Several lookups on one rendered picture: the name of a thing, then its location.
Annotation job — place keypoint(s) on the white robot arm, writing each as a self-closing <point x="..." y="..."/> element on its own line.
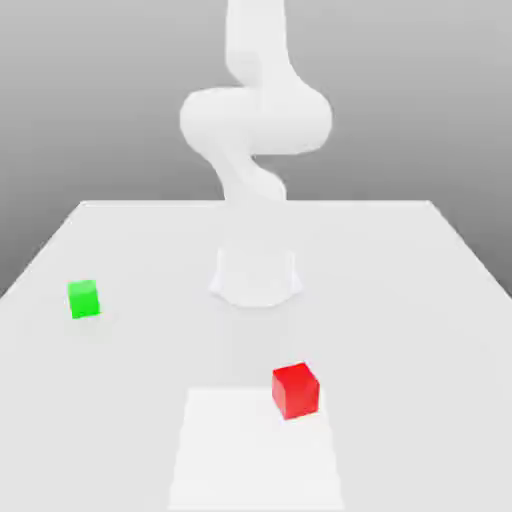
<point x="256" y="120"/>

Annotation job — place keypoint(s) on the small red cube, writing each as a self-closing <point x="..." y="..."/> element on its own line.
<point x="296" y="391"/>

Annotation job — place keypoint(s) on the small green cube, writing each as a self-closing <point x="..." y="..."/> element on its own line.
<point x="83" y="300"/>

